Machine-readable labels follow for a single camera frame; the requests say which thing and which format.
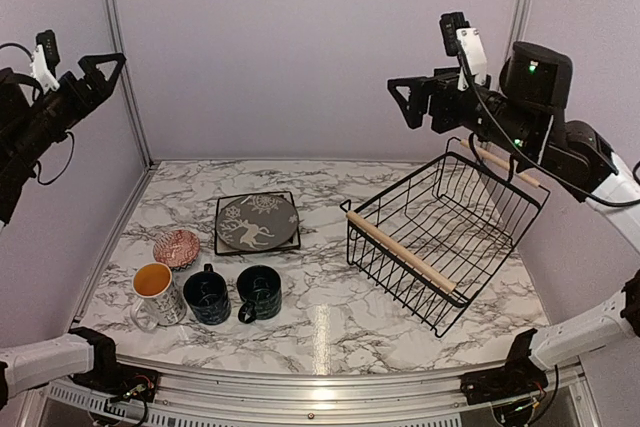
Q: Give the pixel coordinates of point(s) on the black wire dish rack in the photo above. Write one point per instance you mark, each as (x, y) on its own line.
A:
(459, 216)

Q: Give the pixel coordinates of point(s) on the rear wooden rack handle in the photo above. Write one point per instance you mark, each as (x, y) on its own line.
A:
(500, 163)

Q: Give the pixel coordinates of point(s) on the white patterned mug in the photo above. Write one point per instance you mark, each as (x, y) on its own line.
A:
(159, 302)

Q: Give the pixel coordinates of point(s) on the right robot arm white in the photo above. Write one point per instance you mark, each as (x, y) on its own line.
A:
(593, 174)

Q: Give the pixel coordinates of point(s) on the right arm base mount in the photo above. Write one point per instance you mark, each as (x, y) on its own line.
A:
(517, 376)

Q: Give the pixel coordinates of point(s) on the aluminium front table rail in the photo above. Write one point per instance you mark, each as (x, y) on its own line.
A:
(192, 396)

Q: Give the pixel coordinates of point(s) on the dark green mug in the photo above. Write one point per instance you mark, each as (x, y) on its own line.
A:
(260, 290)

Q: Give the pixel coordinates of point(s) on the front wooden rack handle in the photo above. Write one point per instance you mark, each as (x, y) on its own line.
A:
(414, 262)

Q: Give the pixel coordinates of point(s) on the dark blue mug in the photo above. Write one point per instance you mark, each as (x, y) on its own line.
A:
(206, 294)

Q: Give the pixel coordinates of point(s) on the square patterned plate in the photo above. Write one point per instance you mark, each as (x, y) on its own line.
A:
(290, 242)

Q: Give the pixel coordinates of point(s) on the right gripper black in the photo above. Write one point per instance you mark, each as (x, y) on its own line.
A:
(443, 83)

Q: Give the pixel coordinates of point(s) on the wooden rack handle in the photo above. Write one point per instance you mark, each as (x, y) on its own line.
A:
(414, 262)
(500, 163)

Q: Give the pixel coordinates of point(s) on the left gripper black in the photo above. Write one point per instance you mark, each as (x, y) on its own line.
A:
(86, 101)

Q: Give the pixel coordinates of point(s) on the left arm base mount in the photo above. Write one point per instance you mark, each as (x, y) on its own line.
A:
(109, 376)

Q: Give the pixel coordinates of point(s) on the red white patterned bowl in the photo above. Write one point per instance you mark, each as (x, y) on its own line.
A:
(178, 249)

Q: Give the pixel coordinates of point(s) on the aluminium frame post left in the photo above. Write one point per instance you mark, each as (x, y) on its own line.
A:
(117, 41)

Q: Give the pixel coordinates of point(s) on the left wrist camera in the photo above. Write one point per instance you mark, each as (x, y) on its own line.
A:
(45, 59)

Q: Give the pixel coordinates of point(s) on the black round plate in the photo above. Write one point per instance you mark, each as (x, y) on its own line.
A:
(257, 222)

